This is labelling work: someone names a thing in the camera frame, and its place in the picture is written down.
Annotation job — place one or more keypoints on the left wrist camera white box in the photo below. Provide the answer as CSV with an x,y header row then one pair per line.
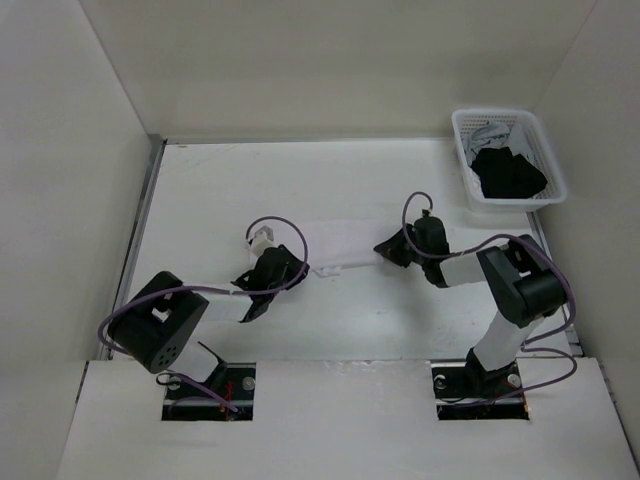
x,y
260,241

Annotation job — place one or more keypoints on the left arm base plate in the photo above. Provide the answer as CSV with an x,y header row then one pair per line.
x,y
226,396

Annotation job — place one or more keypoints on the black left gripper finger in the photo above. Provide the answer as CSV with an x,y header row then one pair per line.
x,y
245,281
296,270

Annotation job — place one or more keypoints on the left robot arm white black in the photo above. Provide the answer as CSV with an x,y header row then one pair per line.
x,y
155,328

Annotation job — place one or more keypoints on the white plastic mesh basket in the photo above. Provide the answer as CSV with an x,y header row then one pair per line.
x,y
465,121

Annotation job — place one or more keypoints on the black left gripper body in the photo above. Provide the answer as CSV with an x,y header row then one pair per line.
x,y
274,287

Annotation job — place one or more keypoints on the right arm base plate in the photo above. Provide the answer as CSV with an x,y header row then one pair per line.
x,y
460,397

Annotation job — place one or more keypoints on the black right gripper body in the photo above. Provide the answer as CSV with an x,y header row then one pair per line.
x,y
415,240

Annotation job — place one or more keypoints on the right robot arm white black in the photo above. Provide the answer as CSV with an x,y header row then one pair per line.
x,y
533,298

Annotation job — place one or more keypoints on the black tank top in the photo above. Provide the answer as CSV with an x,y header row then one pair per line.
x,y
503,175

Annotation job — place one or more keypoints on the grey white tank top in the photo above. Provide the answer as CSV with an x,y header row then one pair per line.
x,y
497,135

